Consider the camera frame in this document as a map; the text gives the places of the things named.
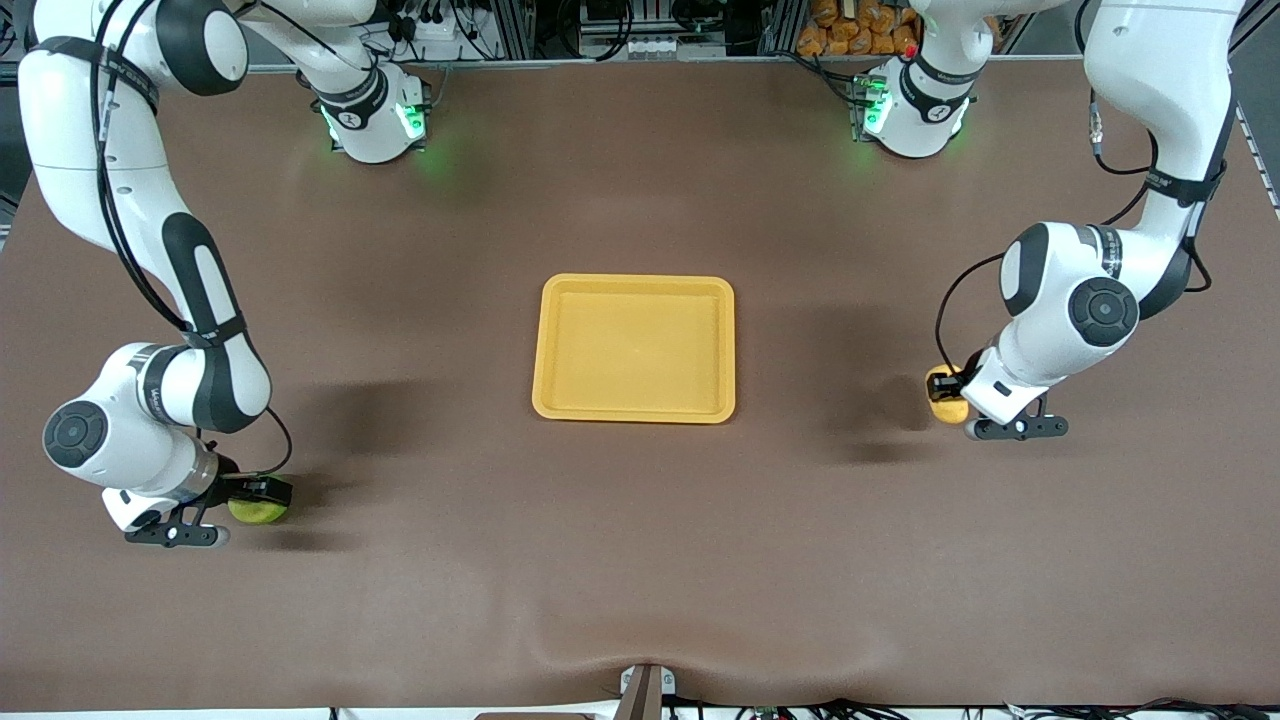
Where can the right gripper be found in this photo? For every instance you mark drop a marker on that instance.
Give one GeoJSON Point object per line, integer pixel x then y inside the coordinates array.
{"type": "Point", "coordinates": [243, 487]}

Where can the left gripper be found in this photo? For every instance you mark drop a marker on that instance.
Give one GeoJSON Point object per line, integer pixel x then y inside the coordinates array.
{"type": "Point", "coordinates": [962, 383]}

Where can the green apple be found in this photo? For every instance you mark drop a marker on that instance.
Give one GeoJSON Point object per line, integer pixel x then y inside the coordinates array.
{"type": "Point", "coordinates": [255, 514]}

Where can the yellow potato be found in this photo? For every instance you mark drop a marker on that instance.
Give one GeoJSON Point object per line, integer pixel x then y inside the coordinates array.
{"type": "Point", "coordinates": [948, 410]}

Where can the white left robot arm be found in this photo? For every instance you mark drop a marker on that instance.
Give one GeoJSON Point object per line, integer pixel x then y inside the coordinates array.
{"type": "Point", "coordinates": [1050, 300]}

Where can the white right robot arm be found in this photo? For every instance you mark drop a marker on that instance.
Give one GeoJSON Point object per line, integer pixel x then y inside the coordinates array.
{"type": "Point", "coordinates": [110, 440]}

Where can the yellow plastic tray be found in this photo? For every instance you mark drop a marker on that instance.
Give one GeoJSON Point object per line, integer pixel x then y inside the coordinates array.
{"type": "Point", "coordinates": [620, 350]}

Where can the brown table mat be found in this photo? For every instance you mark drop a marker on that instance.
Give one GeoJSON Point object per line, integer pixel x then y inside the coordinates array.
{"type": "Point", "coordinates": [640, 550]}

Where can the pile of orange bread rolls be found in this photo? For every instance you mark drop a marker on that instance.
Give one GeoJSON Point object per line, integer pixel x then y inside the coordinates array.
{"type": "Point", "coordinates": [840, 30]}

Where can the white power strip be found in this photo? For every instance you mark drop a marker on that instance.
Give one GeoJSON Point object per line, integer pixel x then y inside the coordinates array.
{"type": "Point", "coordinates": [440, 28]}

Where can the aluminium frame post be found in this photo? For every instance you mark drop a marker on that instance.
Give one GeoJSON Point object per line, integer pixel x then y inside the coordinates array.
{"type": "Point", "coordinates": [785, 25]}
{"type": "Point", "coordinates": [515, 25]}

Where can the grey metal camera mount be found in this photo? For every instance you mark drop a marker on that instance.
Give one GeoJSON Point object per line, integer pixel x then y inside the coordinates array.
{"type": "Point", "coordinates": [645, 695]}

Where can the aluminium table edge rail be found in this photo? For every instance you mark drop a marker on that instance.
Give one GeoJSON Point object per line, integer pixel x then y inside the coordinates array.
{"type": "Point", "coordinates": [600, 62]}

